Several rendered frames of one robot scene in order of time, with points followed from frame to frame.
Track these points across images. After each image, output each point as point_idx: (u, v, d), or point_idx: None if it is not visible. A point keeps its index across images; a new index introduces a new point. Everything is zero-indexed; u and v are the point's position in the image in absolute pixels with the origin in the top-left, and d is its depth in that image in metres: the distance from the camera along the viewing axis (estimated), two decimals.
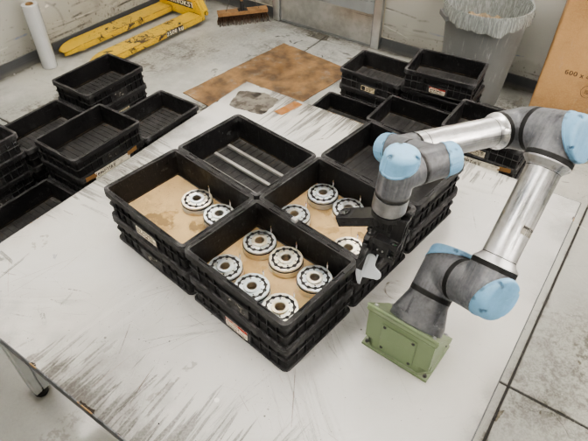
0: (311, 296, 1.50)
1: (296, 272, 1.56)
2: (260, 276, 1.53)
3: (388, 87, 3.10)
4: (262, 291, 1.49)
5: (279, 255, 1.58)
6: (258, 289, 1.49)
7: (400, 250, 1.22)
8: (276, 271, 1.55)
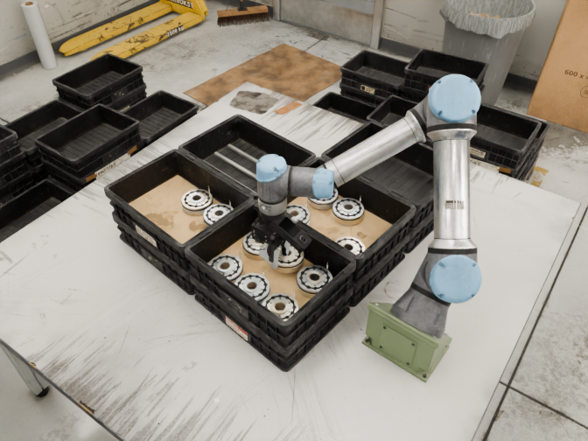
0: (311, 296, 1.50)
1: (297, 267, 1.54)
2: (260, 276, 1.53)
3: (388, 87, 3.10)
4: (262, 291, 1.49)
5: (280, 250, 1.56)
6: (258, 289, 1.49)
7: None
8: (277, 266, 1.53)
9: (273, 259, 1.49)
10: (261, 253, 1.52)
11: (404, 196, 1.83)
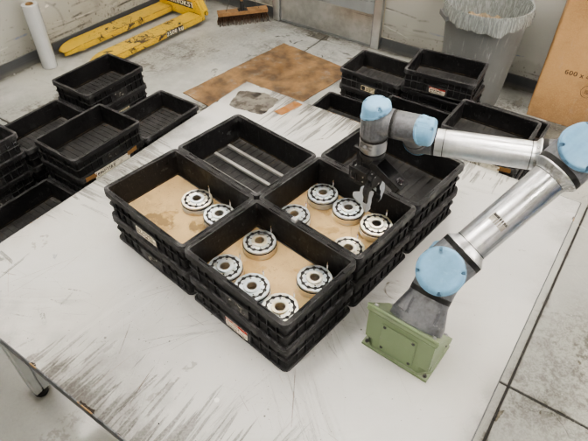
0: (311, 296, 1.50)
1: None
2: (260, 276, 1.53)
3: (388, 87, 3.10)
4: (262, 291, 1.49)
5: (370, 220, 1.69)
6: (258, 289, 1.49)
7: None
8: (367, 234, 1.66)
9: (367, 200, 1.54)
10: (354, 194, 1.57)
11: (404, 196, 1.83)
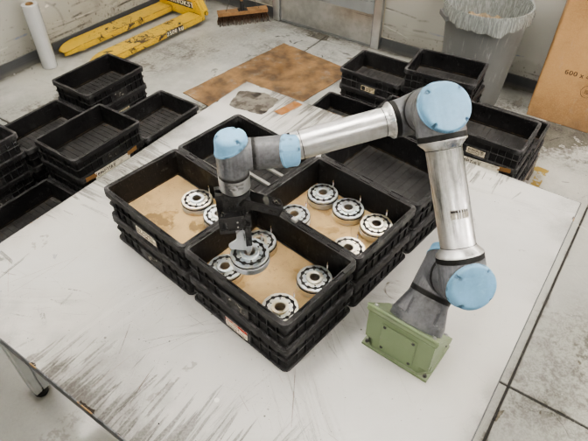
0: (311, 296, 1.50)
1: None
2: (258, 241, 1.42)
3: (388, 87, 3.10)
4: (261, 257, 1.39)
5: (370, 220, 1.69)
6: (256, 255, 1.39)
7: (220, 225, 1.35)
8: (367, 234, 1.66)
9: (252, 241, 1.36)
10: (233, 245, 1.37)
11: (404, 196, 1.83)
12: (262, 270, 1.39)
